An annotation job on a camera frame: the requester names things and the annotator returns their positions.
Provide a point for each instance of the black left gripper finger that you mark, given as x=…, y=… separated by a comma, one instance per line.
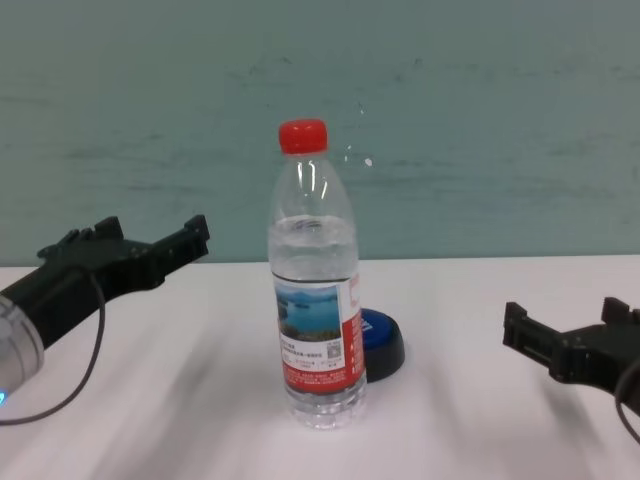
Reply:
x=107, y=229
x=182, y=245

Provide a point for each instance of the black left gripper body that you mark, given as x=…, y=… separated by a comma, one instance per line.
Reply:
x=90, y=270

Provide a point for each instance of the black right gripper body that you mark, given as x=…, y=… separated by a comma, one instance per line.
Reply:
x=595, y=355

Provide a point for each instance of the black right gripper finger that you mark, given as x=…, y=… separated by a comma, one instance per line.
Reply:
x=620, y=314
x=530, y=335

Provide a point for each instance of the clear red-capped water bottle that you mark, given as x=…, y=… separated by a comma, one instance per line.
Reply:
x=312, y=310

